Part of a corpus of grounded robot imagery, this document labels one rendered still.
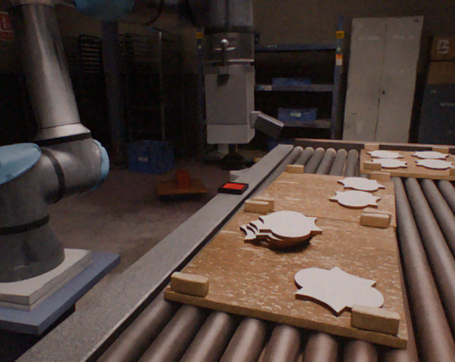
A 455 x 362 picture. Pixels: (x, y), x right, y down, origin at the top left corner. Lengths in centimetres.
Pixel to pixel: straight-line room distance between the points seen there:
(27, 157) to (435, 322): 72
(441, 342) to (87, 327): 48
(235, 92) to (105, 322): 38
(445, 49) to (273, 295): 525
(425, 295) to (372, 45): 487
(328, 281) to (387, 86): 492
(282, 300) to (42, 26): 68
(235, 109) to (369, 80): 490
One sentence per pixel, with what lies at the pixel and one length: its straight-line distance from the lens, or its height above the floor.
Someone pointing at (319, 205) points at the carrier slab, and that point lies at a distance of 106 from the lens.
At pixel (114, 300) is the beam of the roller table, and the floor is 92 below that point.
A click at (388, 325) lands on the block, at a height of 95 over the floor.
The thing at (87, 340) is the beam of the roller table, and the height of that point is 92.
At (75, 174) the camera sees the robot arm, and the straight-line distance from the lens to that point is 87.
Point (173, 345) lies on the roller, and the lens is 58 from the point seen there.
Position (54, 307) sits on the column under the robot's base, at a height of 87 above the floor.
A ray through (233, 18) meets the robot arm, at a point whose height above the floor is 134.
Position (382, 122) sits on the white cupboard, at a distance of 554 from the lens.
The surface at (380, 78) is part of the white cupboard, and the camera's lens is 548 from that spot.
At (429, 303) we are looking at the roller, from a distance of 72.
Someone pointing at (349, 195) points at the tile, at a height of 95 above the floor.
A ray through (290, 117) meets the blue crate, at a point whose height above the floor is 69.
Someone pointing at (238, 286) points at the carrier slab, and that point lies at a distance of 66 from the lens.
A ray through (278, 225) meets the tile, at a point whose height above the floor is 98.
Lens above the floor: 126
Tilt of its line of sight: 15 degrees down
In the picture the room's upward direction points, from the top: straight up
